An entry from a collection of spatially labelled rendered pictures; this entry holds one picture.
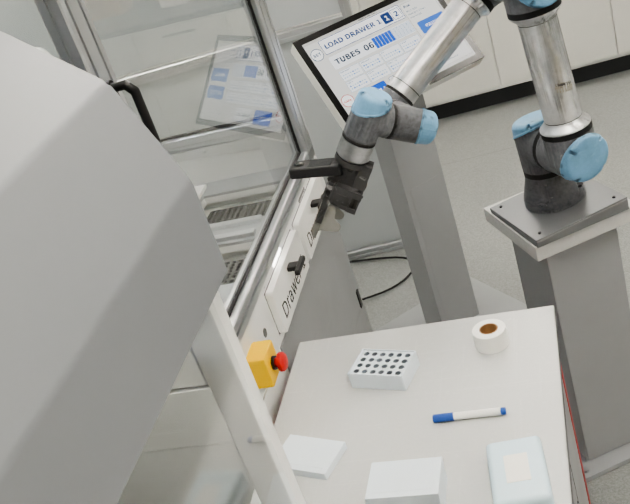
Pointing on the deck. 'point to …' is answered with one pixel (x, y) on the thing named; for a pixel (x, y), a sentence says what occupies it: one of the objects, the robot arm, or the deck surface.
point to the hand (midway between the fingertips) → (314, 227)
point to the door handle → (136, 103)
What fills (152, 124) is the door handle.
